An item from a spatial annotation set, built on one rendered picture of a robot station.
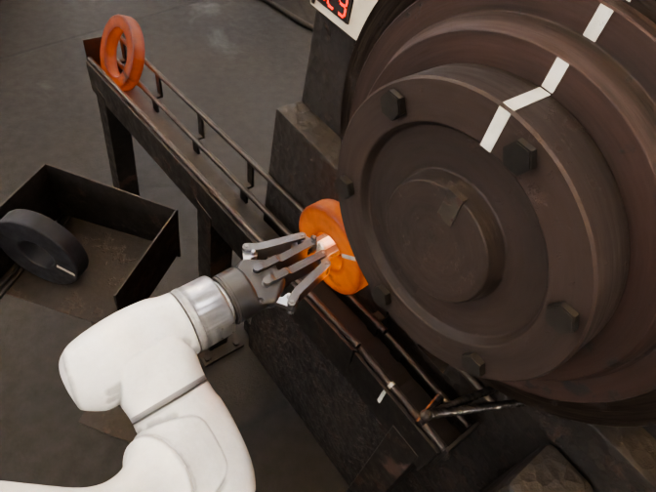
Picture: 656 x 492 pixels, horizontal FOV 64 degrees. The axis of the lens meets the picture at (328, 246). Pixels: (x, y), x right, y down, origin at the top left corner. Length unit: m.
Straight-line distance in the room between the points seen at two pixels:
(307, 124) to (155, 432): 0.56
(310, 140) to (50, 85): 1.79
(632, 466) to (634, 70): 0.49
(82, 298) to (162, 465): 0.47
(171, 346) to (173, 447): 0.12
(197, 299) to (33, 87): 1.97
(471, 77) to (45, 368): 1.46
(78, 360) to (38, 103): 1.88
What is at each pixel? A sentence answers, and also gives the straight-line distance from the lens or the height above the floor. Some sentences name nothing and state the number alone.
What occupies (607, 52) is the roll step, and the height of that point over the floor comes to 1.29.
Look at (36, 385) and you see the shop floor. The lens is 1.66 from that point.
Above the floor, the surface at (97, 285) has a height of 0.60.
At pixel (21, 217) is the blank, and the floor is 0.75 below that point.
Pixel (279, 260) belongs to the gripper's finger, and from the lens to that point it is 0.77.
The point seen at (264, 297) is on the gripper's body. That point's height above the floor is 0.84.
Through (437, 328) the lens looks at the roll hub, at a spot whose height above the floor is 1.02.
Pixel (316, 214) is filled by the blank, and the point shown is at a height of 0.87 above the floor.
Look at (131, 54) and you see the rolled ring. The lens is 1.46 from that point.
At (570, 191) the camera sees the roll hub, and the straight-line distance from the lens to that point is 0.38.
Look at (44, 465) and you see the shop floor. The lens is 1.57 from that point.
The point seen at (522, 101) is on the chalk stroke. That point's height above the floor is 1.26.
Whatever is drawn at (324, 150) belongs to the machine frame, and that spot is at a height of 0.87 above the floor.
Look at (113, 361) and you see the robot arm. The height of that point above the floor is 0.86.
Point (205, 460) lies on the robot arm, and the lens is 0.66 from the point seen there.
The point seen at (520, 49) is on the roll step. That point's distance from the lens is 0.43.
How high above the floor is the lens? 1.45
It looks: 49 degrees down
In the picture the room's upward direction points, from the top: 15 degrees clockwise
